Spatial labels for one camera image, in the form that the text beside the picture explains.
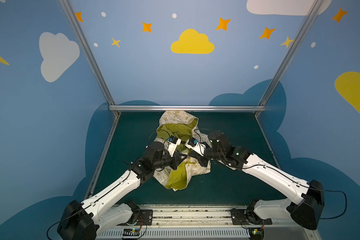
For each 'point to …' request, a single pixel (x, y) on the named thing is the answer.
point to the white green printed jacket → (180, 131)
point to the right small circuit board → (256, 233)
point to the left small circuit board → (131, 233)
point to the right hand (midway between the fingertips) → (191, 151)
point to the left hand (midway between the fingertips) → (186, 155)
